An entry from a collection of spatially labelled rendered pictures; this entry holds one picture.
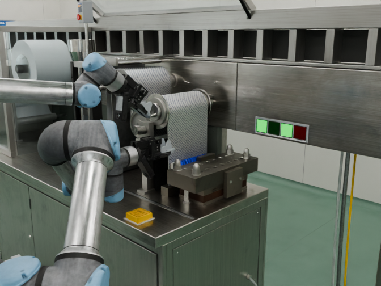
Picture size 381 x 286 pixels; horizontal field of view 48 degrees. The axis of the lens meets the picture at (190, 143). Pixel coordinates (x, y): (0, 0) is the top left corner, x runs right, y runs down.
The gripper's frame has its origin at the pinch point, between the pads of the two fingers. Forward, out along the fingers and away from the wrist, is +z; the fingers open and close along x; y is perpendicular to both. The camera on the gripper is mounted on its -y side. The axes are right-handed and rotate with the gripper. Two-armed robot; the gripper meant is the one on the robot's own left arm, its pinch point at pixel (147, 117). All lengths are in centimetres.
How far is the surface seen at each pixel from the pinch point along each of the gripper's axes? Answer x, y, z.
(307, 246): 10, 10, 202
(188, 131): -7.1, 4.9, 17.7
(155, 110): -2.5, 3.8, -0.1
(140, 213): -17.9, -35.8, 4.9
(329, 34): -57, 49, 8
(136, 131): 2.1, -6.9, 0.3
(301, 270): -5, -11, 178
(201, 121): -7.1, 12.8, 21.6
